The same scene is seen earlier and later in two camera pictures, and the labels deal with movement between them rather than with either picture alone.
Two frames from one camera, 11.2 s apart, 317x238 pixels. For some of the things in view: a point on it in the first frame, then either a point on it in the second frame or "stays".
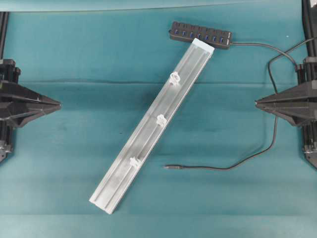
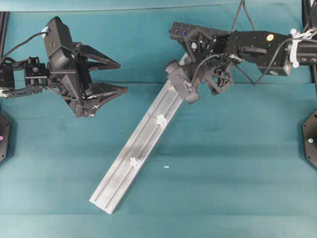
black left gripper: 26,105 -> 68,73
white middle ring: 161,121 stays
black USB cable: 179,167 -> 271,58
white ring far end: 132,161 stays
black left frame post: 4,22 stays
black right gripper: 299,102 -> 199,44
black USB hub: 184,31 stays
